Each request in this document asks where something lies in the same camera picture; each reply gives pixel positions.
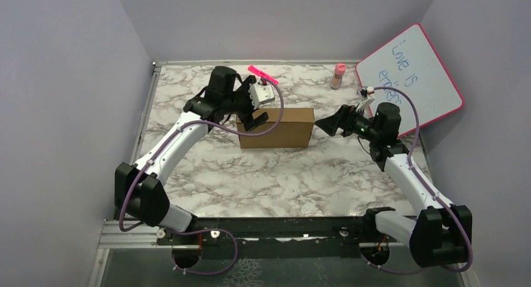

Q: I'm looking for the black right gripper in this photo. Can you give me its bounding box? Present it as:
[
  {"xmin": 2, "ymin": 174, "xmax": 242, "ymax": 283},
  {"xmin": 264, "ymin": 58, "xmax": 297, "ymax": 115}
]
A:
[{"xmin": 316, "ymin": 103, "xmax": 381, "ymax": 142}]

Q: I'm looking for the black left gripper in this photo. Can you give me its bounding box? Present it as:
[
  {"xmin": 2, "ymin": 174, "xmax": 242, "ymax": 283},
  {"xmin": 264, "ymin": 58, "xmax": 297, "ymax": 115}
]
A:
[{"xmin": 222, "ymin": 76, "xmax": 268, "ymax": 130}]

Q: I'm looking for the brown cardboard box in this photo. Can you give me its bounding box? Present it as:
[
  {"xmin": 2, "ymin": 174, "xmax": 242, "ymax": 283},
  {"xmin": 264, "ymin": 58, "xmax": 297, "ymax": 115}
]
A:
[{"xmin": 239, "ymin": 107, "xmax": 315, "ymax": 149}]

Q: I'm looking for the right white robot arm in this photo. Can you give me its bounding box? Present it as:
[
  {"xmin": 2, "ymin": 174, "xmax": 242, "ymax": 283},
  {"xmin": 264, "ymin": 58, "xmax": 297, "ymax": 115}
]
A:
[{"xmin": 315, "ymin": 102, "xmax": 473, "ymax": 272}]

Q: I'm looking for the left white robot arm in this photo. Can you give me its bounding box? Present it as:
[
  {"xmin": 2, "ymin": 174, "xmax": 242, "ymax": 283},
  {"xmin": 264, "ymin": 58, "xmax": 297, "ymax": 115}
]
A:
[{"xmin": 114, "ymin": 66, "xmax": 278, "ymax": 244}]

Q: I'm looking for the pink-capped pen jar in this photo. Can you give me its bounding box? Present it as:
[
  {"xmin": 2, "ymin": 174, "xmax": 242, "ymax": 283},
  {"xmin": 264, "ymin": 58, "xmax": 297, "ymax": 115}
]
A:
[{"xmin": 330, "ymin": 63, "xmax": 347, "ymax": 90}]

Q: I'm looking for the pink highlighter marker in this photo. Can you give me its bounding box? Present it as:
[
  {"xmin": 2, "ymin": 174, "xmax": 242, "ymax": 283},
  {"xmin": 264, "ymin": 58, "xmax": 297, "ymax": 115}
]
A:
[{"xmin": 247, "ymin": 65, "xmax": 279, "ymax": 85}]

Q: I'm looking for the pink-framed whiteboard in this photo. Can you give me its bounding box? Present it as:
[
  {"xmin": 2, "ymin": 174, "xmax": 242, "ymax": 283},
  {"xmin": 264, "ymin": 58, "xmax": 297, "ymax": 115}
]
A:
[{"xmin": 356, "ymin": 23, "xmax": 464, "ymax": 137}]

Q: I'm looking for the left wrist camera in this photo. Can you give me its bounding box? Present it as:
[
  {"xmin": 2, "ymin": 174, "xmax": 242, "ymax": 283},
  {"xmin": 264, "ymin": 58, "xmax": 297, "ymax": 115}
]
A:
[{"xmin": 249, "ymin": 84, "xmax": 276, "ymax": 109}]

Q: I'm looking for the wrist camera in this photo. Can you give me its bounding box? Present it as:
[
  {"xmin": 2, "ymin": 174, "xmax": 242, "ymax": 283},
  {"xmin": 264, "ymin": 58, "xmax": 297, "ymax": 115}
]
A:
[
  {"xmin": 356, "ymin": 86, "xmax": 375, "ymax": 112},
  {"xmin": 249, "ymin": 84, "xmax": 276, "ymax": 109}
]

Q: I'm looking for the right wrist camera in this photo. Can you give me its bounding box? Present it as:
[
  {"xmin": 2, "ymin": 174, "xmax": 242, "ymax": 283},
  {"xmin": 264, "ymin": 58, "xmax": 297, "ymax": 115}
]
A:
[{"xmin": 356, "ymin": 86, "xmax": 375, "ymax": 112}]

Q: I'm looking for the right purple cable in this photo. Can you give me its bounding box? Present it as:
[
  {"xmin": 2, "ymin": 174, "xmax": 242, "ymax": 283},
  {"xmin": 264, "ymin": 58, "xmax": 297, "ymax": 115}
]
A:
[{"xmin": 359, "ymin": 86, "xmax": 475, "ymax": 276}]

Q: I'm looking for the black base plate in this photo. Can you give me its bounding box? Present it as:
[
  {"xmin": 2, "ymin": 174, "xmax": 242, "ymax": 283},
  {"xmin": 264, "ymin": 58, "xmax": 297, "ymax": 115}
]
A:
[{"xmin": 153, "ymin": 209, "xmax": 394, "ymax": 264}]

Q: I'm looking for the aluminium frame rail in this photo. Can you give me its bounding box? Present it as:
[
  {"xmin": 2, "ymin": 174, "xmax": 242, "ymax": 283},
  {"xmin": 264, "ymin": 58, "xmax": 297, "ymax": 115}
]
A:
[{"xmin": 114, "ymin": 66, "xmax": 473, "ymax": 274}]

